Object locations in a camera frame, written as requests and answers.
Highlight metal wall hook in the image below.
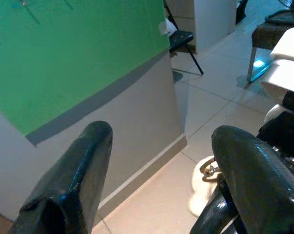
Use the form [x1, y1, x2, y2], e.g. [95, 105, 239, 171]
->
[21, 0, 41, 25]

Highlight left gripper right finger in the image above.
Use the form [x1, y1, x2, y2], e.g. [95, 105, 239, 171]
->
[211, 125, 294, 234]

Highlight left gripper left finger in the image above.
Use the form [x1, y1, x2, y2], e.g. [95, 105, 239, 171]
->
[9, 120, 113, 234]

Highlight keys with white charm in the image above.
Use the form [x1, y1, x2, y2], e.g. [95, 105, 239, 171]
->
[188, 156, 225, 216]

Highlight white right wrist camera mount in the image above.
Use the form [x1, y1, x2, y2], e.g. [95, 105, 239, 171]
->
[260, 26, 294, 104]

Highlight green wall board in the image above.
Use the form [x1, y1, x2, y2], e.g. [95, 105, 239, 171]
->
[0, 0, 171, 136]

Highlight black folding chair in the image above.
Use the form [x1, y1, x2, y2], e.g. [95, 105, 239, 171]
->
[163, 0, 205, 75]

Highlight white tape piece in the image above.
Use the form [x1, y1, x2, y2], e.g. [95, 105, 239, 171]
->
[158, 19, 170, 35]

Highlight dark upholstered chair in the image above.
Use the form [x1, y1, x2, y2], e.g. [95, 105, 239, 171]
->
[246, 9, 294, 83]

